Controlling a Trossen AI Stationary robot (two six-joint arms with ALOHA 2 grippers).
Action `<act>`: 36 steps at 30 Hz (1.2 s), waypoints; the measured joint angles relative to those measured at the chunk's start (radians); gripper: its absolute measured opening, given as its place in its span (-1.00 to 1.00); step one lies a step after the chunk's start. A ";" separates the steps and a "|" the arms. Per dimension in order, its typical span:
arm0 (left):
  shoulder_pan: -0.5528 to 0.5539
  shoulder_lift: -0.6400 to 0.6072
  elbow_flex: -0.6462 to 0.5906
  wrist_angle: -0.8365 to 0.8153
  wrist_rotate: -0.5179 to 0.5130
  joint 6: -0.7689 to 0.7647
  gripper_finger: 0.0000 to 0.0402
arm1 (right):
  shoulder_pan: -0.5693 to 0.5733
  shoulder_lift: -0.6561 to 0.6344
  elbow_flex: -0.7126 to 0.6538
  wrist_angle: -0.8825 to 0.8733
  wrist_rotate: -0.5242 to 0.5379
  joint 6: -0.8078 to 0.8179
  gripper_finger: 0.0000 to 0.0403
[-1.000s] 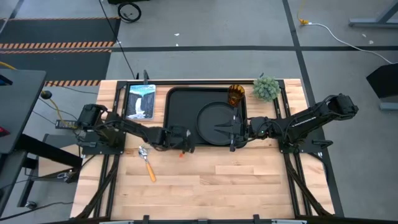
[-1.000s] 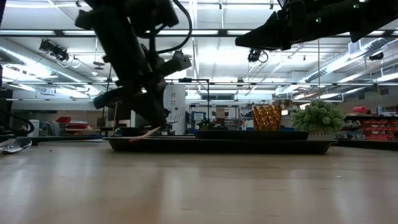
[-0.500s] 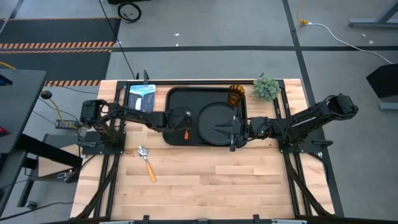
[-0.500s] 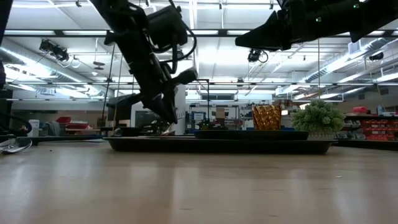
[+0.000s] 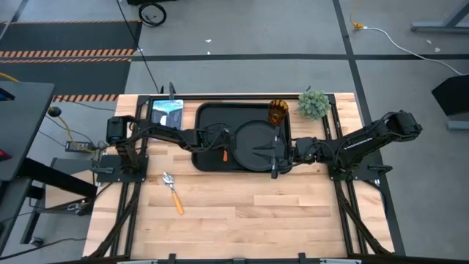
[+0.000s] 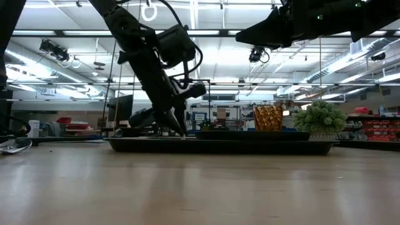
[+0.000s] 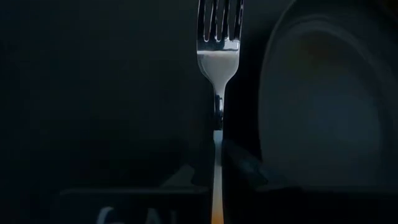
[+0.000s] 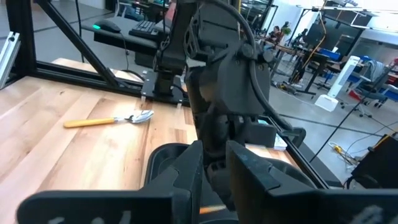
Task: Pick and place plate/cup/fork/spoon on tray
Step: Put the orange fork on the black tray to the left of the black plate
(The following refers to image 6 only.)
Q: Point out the black ceiling mounted camera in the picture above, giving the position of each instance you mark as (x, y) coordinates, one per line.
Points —
(54, 50)

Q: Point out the black serving tray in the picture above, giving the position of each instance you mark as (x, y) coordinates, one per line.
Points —
(218, 147)

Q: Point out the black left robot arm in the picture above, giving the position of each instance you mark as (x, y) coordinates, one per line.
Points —
(118, 18)

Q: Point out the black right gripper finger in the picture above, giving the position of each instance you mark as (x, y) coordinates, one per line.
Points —
(265, 31)

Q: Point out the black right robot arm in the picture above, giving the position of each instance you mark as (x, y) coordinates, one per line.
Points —
(375, 15)

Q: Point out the black computer monitor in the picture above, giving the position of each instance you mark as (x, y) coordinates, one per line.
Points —
(121, 108)

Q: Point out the green potted plant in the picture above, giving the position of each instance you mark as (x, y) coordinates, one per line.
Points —
(319, 119)

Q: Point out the black overhead camera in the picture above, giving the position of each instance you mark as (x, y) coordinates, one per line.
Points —
(257, 54)

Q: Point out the red storage bins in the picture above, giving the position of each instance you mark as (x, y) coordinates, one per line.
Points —
(382, 129)

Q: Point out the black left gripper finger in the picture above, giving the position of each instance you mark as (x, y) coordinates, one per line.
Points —
(171, 120)
(182, 115)

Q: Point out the black overhead frame beam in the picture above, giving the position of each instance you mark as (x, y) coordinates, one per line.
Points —
(78, 32)

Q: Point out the white plastic container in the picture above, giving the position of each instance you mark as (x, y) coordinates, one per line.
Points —
(33, 128)

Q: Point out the red flat trays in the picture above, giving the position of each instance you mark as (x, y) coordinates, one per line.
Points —
(73, 124)

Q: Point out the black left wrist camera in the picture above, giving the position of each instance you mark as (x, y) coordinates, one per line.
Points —
(176, 45)

